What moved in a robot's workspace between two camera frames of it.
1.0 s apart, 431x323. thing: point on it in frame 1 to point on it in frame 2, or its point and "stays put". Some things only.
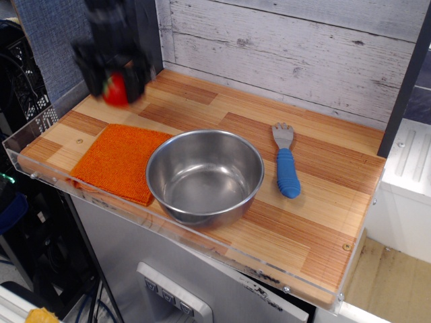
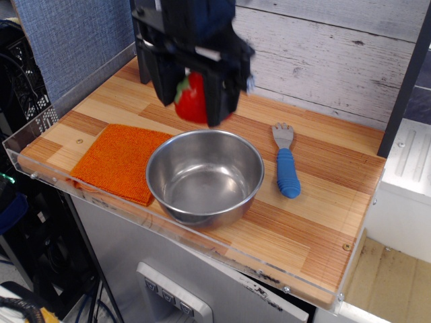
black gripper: [114, 45] to [206, 27]
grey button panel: [178, 294] stays put
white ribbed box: [407, 170] stays put
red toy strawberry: [114, 90] to [190, 101]
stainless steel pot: [205, 178] stays put
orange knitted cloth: [116, 162] stays put
